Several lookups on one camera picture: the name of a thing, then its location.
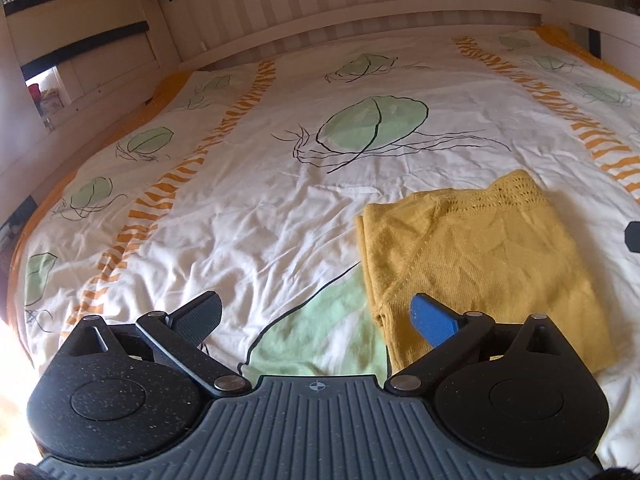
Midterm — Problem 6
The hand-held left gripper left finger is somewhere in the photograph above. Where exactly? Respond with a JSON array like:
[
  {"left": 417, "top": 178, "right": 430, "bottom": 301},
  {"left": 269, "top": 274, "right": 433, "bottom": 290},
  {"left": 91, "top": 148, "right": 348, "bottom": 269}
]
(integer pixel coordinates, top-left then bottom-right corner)
[{"left": 62, "top": 291, "right": 253, "bottom": 395}]

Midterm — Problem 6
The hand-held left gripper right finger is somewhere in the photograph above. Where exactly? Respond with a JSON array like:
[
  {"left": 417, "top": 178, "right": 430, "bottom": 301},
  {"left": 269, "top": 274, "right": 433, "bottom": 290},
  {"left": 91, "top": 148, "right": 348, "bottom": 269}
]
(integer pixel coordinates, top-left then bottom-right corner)
[{"left": 384, "top": 294, "right": 572, "bottom": 394}]

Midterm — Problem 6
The yellow knit sweater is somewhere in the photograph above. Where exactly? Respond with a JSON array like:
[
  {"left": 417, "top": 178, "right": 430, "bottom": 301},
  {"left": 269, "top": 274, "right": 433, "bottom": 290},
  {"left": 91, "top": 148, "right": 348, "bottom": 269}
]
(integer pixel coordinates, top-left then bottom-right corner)
[{"left": 355, "top": 170, "right": 618, "bottom": 377}]

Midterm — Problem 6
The white leaf-print duvet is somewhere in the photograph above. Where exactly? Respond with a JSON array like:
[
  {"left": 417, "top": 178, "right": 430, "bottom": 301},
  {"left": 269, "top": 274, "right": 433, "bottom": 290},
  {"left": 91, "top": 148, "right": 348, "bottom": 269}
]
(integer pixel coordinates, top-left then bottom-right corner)
[{"left": 9, "top": 26, "right": 640, "bottom": 472}]

